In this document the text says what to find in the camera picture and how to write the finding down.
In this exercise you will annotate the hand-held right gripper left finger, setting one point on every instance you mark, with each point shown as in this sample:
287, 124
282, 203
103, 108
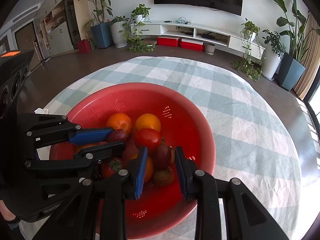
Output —
141, 172

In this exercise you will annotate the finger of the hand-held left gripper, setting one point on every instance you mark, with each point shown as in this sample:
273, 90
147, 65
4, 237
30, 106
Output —
92, 135
102, 151

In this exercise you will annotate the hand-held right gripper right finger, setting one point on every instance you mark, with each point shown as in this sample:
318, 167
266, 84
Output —
182, 173

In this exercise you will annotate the dimpled tangerine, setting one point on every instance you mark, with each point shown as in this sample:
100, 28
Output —
149, 170
119, 122

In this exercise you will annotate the smooth round orange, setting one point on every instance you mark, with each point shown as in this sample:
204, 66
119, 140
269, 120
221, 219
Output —
148, 122
86, 146

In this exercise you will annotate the red tomato with green calyx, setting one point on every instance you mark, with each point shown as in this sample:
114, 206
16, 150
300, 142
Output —
110, 170

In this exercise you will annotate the reddish purple plum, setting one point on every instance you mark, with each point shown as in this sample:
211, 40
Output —
117, 135

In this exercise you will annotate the plain red tomato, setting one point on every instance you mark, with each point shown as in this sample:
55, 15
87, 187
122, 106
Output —
147, 138

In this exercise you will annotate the red plastic basin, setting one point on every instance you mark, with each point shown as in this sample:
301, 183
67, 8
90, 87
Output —
160, 100

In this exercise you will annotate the person's left hand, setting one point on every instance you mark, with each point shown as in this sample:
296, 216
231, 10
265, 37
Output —
4, 211

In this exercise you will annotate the crumpled white tissue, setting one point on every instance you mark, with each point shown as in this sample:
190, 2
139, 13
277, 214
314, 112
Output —
41, 110

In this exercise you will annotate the checked green white tablecloth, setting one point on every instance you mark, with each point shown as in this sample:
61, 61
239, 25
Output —
237, 130

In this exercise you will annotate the tall tree in blue pot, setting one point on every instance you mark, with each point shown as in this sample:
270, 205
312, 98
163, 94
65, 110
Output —
101, 36

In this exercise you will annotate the plant in white ribbed pot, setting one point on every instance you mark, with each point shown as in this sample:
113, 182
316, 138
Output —
118, 35

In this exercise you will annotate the brown cardboard piece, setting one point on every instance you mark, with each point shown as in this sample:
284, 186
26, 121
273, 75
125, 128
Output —
149, 41

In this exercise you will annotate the brown entrance door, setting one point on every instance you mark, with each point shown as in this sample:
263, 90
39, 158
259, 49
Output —
25, 40

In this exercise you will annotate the red storage box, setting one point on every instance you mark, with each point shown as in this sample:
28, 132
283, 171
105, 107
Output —
191, 45
168, 41

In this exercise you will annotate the dark tall cabinet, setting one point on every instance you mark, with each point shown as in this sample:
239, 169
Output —
68, 12

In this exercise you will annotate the trailing pothos in white pot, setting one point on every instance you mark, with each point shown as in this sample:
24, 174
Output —
250, 33
139, 17

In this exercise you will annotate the small grey round pot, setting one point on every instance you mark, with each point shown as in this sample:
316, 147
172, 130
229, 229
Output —
209, 48

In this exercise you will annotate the white air vent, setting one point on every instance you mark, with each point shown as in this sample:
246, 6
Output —
26, 14

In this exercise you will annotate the black set-top box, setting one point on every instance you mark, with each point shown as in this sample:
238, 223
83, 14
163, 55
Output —
208, 36

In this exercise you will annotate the leafy plant in tall white pot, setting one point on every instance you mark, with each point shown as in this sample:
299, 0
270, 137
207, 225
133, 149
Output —
271, 63

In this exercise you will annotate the white television cabinet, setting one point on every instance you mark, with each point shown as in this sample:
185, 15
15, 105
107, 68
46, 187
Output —
240, 43

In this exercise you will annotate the large-leaf plant in grey-blue pot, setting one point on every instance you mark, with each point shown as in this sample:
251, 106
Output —
291, 73

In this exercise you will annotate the glass sliding door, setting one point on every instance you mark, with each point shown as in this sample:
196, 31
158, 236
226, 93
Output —
315, 105

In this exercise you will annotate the beige curtain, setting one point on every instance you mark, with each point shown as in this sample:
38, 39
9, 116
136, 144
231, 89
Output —
310, 67

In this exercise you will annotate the beige wall cabinet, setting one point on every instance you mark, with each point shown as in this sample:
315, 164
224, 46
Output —
55, 30

